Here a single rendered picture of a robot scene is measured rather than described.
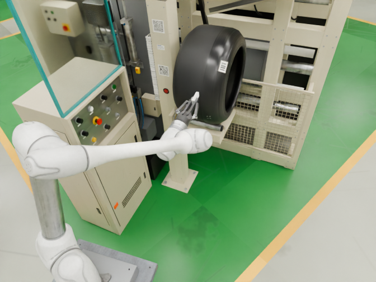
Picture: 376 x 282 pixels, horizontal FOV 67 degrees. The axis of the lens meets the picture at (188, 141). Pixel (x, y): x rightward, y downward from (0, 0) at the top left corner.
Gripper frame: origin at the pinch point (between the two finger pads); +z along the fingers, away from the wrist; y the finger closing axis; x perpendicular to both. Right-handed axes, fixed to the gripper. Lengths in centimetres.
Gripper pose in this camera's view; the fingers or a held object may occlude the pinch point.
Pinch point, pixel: (195, 98)
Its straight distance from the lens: 158.3
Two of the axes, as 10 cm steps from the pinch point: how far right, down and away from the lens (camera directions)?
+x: 1.1, 6.0, 7.9
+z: 3.9, -7.6, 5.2
